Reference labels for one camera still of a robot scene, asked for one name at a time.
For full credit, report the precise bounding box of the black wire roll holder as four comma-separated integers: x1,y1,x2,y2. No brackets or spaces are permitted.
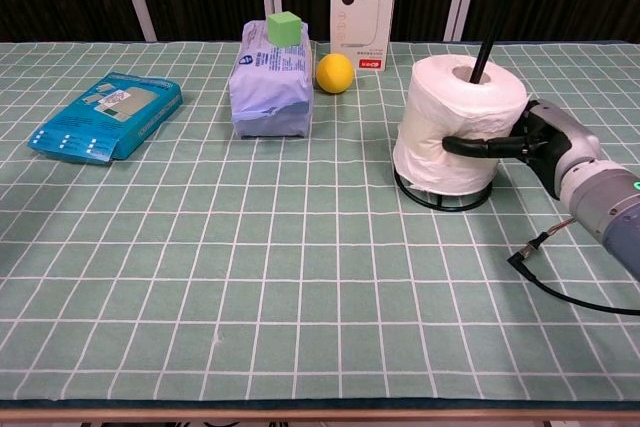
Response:
393,0,526,212

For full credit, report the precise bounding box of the lilac wet wipes pack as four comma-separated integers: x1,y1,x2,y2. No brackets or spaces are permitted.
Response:
228,19,315,141

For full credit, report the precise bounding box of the white red lamp box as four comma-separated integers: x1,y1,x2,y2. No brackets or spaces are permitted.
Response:
329,0,401,73

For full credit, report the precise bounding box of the yellow ball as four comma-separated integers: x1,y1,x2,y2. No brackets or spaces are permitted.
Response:
315,53,355,95

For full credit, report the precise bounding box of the white toilet paper roll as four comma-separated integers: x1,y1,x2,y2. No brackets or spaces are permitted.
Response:
393,52,531,197

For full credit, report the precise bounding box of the green foam cube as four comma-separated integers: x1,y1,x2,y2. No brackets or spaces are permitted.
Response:
266,11,303,46

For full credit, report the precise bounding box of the green checkered tablecloth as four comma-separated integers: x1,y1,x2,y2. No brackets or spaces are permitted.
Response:
0,40,640,411

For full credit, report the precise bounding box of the blue cardboard product box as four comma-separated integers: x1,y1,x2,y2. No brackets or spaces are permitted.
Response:
27,71,184,166

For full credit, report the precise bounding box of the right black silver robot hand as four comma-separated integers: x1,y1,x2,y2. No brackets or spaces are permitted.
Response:
442,99,602,199

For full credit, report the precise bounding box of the black cable with plug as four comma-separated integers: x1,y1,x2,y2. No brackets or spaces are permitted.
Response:
507,219,640,317

